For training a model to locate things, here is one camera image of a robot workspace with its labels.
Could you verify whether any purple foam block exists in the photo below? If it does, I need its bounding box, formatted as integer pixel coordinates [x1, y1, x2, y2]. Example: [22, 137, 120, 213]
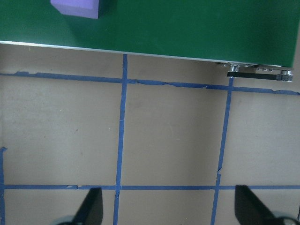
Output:
[50, 0, 100, 19]

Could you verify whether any green conveyor belt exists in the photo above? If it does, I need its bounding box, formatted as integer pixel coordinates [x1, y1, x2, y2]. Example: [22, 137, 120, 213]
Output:
[0, 0, 300, 82]

